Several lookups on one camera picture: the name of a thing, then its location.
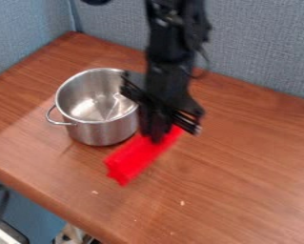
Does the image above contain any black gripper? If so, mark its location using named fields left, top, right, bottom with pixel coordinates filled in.
left=122, top=61, right=206, bottom=144

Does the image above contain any metal pot with handles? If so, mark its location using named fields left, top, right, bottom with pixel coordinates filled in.
left=45, top=68, right=138, bottom=146

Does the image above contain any red plastic block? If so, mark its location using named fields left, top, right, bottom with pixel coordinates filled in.
left=103, top=126, right=183, bottom=186

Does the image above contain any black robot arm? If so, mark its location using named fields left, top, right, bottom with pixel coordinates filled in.
left=122, top=0, right=211, bottom=144

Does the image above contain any light object under table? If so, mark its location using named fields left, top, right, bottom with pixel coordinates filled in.
left=51, top=224, right=102, bottom=244

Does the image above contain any black and white chair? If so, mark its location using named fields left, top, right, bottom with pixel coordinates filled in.
left=0, top=184, right=31, bottom=244

